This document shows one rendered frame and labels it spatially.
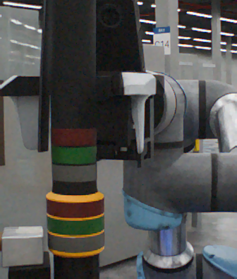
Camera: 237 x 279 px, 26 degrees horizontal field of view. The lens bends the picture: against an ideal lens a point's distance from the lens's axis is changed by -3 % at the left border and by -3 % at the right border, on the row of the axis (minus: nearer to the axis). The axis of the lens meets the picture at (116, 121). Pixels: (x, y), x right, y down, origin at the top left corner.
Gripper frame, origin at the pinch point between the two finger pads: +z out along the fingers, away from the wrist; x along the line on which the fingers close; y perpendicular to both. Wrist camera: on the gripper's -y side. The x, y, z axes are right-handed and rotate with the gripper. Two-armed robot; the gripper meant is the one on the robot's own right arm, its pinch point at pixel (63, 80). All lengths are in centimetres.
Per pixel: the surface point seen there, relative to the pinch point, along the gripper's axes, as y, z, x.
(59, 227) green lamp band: 10.4, 0.4, 0.3
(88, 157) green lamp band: 5.4, -0.8, -1.6
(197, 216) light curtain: 150, -590, 63
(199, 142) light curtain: 59, -589, 63
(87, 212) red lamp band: 9.3, -0.1, -1.6
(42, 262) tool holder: 13.1, 0.7, 1.6
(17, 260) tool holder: 12.8, 1.5, 3.2
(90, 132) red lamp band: 3.7, -1.0, -1.7
